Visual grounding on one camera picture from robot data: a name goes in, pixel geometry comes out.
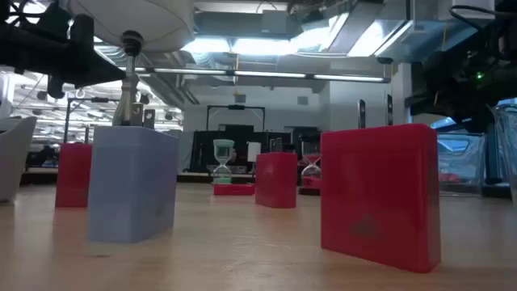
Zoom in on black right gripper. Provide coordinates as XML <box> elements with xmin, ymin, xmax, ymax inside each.
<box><xmin>406</xmin><ymin>52</ymin><xmax>510</xmax><ymax>134</ymax></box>

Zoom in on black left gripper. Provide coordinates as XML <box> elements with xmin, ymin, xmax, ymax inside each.
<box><xmin>15</xmin><ymin>14</ymin><xmax>126</xmax><ymax>100</ymax></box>

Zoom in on red plug charger block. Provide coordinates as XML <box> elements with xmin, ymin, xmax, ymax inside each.
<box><xmin>321</xmin><ymin>94</ymin><xmax>442</xmax><ymax>274</ymax></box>
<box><xmin>55</xmin><ymin>142</ymin><xmax>93</xmax><ymax>209</ymax></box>
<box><xmin>254</xmin><ymin>137</ymin><xmax>299</xmax><ymax>209</ymax></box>

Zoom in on blue plug charger block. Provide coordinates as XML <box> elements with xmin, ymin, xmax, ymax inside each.
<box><xmin>87</xmin><ymin>103</ymin><xmax>180</xmax><ymax>244</ymax></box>

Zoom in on red sand hourglass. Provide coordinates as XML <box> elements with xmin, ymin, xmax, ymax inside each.
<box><xmin>300</xmin><ymin>139</ymin><xmax>323</xmax><ymax>196</ymax></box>

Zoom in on green sand hourglass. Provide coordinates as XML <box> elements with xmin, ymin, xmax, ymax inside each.
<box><xmin>212</xmin><ymin>138</ymin><xmax>235</xmax><ymax>185</ymax></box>

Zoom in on metal lamp pole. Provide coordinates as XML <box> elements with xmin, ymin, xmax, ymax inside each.
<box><xmin>111</xmin><ymin>30</ymin><xmax>145</xmax><ymax>127</ymax></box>

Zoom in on clear plastic box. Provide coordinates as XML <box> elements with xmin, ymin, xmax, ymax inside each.
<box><xmin>437</xmin><ymin>132</ymin><xmax>487</xmax><ymax>198</ymax></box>

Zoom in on tall clear plastic container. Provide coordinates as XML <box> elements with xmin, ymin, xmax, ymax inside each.
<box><xmin>490</xmin><ymin>103</ymin><xmax>517</xmax><ymax>205</ymax></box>

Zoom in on white plastic bin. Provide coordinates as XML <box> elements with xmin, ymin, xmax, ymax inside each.
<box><xmin>0</xmin><ymin>116</ymin><xmax>38</xmax><ymax>203</ymax></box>

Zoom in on black desk partition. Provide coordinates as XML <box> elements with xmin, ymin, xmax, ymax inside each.
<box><xmin>188</xmin><ymin>124</ymin><xmax>324</xmax><ymax>175</ymax></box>

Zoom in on long ceiling light strip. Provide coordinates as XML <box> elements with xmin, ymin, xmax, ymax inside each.
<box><xmin>119</xmin><ymin>65</ymin><xmax>392</xmax><ymax>84</ymax></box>

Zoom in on grey ceiling box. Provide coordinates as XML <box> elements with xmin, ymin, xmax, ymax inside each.
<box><xmin>261</xmin><ymin>9</ymin><xmax>289</xmax><ymax>36</ymax></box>

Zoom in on white rectangular sheet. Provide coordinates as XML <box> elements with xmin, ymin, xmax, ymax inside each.
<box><xmin>246</xmin><ymin>141</ymin><xmax>262</xmax><ymax>163</ymax></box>

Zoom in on red flat rectangular box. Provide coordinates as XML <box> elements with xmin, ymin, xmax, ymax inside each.
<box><xmin>212</xmin><ymin>183</ymin><xmax>256</xmax><ymax>197</ymax></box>

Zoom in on silver ceiling duct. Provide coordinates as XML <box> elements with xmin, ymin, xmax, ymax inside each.
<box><xmin>327</xmin><ymin>11</ymin><xmax>417</xmax><ymax>61</ymax></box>

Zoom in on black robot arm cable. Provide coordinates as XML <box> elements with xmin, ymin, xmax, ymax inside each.
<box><xmin>448</xmin><ymin>3</ymin><xmax>517</xmax><ymax>32</ymax></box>

